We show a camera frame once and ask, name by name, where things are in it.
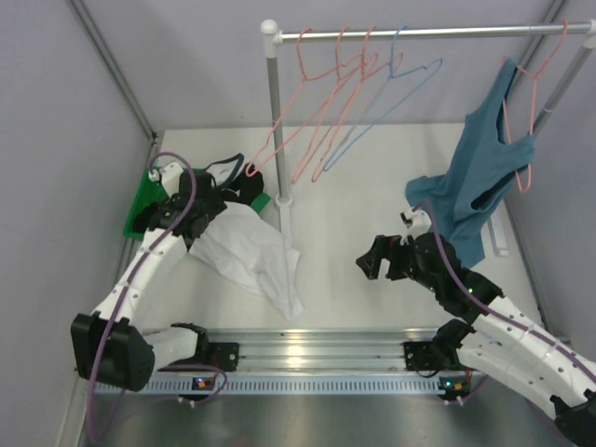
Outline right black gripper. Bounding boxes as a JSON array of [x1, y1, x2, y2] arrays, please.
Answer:
[[357, 235, 441, 292]]

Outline white navy-trimmed tank top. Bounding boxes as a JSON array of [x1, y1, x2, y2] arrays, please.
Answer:
[[189, 153, 305, 320]]

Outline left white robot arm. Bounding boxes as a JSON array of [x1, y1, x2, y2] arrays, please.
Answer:
[[71, 163, 226, 391]]

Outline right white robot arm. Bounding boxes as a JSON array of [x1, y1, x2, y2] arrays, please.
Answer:
[[356, 234, 595, 446]]

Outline teal tank top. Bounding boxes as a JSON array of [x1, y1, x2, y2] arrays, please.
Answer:
[[405, 58, 535, 268]]

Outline blue hanger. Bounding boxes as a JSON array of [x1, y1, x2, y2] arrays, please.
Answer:
[[321, 23, 443, 172]]

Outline pink hanger holding teal top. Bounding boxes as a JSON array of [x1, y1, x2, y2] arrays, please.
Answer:
[[514, 19, 569, 194]]

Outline black garment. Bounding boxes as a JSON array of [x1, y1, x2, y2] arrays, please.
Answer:
[[124, 169, 265, 238]]

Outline green plastic bin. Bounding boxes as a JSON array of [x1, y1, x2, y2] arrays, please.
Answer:
[[134, 170, 189, 239]]

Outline silver clothes rack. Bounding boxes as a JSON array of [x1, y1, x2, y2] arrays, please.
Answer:
[[261, 20, 595, 238]]

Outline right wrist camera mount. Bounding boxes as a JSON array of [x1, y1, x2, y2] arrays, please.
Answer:
[[400, 208, 432, 239]]

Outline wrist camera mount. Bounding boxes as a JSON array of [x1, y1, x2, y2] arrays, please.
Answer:
[[147, 162, 184, 196], [400, 208, 432, 239]]

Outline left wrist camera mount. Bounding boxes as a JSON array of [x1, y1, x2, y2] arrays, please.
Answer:
[[147, 162, 184, 196]]

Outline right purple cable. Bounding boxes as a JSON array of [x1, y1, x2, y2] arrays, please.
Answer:
[[413, 199, 596, 387]]

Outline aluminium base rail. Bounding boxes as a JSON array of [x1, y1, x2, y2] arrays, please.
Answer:
[[74, 328, 574, 373]]

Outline perforated cable tray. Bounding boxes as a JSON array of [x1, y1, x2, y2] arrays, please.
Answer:
[[142, 375, 470, 396]]

